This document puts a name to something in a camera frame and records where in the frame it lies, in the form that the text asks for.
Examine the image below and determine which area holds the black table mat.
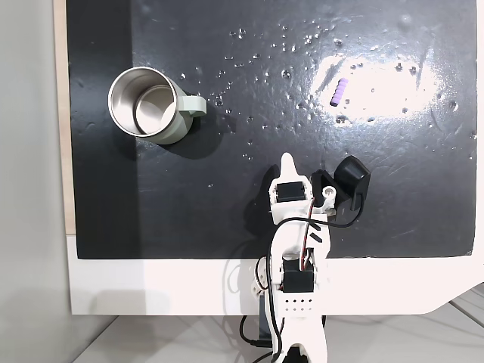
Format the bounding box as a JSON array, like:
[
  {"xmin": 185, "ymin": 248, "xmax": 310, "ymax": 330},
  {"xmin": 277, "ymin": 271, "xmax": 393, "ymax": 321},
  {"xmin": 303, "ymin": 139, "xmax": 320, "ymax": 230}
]
[{"xmin": 66, "ymin": 0, "xmax": 478, "ymax": 261}]

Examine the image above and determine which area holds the black camera box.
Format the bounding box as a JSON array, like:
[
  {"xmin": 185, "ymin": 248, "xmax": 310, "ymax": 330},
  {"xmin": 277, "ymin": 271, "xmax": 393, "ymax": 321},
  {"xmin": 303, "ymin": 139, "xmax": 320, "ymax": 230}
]
[{"xmin": 309, "ymin": 154, "xmax": 372, "ymax": 213}]

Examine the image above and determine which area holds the pale green steel mug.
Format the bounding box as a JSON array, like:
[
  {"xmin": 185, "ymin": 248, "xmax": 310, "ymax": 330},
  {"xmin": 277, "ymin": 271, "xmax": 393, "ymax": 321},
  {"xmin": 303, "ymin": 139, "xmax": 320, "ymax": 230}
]
[{"xmin": 107, "ymin": 67, "xmax": 208, "ymax": 146}]

